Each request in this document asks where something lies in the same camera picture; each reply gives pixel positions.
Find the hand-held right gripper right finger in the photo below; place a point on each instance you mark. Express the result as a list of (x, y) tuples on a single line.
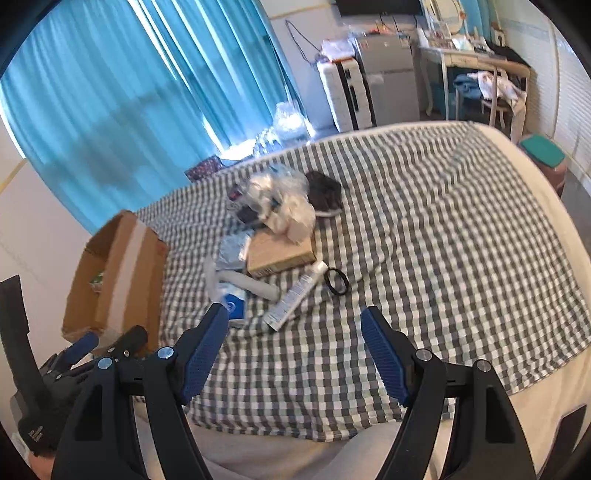
[(387, 362)]

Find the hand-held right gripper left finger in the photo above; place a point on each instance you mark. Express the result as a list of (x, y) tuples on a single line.
[(203, 353)]

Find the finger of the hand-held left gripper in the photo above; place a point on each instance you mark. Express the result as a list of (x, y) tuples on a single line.
[(83, 345), (131, 339)]

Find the silver blister pack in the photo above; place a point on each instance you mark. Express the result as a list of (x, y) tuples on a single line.
[(235, 251)]

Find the person's left forearm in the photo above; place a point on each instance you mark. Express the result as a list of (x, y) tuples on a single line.
[(41, 467)]

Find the blue and white packet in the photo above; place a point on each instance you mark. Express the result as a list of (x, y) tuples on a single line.
[(233, 307)]

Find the green packet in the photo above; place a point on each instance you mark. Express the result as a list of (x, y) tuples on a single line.
[(97, 282)]

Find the white cylinder roll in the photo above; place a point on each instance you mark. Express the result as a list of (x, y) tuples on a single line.
[(254, 286)]

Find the white tube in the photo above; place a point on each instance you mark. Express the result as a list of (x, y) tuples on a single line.
[(295, 295)]

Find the grey checked blanket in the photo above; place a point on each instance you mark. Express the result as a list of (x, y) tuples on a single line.
[(438, 254)]

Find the small brown cardboard box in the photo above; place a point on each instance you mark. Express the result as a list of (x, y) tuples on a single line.
[(281, 254)]

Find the white cotton pad bag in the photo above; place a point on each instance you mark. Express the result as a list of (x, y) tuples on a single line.
[(295, 217)]

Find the dark wrapped packet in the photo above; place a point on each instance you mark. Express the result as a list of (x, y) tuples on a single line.
[(263, 184)]

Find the dark brown pouch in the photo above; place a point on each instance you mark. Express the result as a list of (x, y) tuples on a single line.
[(325, 191)]

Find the dark patterned box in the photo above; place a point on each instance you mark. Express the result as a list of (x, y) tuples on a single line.
[(203, 168)]

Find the blue curtain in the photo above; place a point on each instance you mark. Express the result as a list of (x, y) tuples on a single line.
[(138, 92)]

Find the white suitcase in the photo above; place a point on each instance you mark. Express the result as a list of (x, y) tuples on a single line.
[(339, 94)]

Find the grey mini fridge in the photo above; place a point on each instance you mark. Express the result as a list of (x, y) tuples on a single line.
[(390, 78)]

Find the chair with clothes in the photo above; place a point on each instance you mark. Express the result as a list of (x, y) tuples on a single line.
[(496, 87)]

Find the wooden desk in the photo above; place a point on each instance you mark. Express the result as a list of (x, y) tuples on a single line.
[(461, 56)]

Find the white plastic bag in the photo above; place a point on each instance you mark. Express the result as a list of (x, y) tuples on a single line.
[(337, 50)]

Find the oval mirror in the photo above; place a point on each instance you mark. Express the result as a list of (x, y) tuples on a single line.
[(450, 16)]

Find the black television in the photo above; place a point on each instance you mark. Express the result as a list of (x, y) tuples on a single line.
[(378, 5)]

